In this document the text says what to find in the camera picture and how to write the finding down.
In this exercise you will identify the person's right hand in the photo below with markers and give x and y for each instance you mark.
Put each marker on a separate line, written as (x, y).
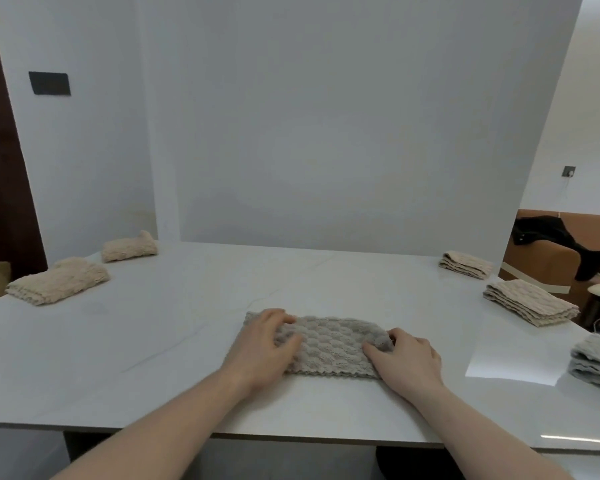
(410, 367)

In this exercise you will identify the person's left hand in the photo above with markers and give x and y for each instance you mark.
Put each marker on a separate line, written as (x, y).
(252, 354)

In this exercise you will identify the person's left thumb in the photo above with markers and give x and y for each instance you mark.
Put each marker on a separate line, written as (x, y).
(289, 348)

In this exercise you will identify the person's right thumb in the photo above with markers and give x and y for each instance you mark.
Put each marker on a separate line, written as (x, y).
(373, 354)

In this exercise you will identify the grey-beige textured towel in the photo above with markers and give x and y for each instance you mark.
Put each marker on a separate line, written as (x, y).
(332, 347)

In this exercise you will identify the person's right forearm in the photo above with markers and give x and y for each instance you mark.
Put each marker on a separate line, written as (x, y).
(485, 434)

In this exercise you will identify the person's left forearm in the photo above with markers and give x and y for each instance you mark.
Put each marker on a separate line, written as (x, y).
(170, 429)

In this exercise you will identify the small beige waffle folded towel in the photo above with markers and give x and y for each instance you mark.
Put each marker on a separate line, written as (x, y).
(465, 263)

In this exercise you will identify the large beige waffle folded towel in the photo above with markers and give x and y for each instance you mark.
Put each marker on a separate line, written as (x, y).
(530, 302)

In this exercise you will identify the small fluffy beige folded towel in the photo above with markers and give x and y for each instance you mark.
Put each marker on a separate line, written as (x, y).
(128, 248)

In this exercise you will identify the orange-brown sofa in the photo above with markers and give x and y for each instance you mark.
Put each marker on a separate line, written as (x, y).
(550, 259)

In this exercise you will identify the black garment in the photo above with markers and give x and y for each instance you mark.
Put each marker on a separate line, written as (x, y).
(555, 237)

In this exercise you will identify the light grey folded towel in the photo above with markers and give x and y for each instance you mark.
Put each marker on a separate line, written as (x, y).
(597, 362)

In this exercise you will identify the white backdrop board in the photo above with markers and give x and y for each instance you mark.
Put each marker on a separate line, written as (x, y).
(360, 119)

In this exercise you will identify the large fluffy beige folded towel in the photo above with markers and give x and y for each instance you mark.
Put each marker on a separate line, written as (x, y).
(55, 283)

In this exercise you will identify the dark brown wooden door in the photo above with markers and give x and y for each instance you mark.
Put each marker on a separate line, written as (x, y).
(2, 159)

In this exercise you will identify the grey wall socket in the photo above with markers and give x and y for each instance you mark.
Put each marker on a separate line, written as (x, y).
(569, 170)

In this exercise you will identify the black wall switch plate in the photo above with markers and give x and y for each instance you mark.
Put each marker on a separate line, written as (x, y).
(50, 83)

